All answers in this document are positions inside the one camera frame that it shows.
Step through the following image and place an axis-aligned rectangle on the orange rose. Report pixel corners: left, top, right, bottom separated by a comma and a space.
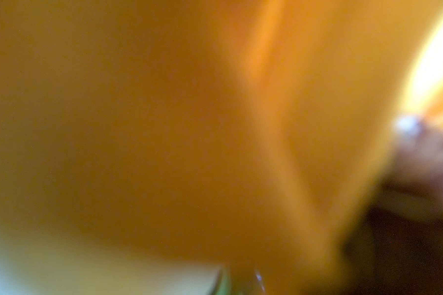
0, 1, 443, 295

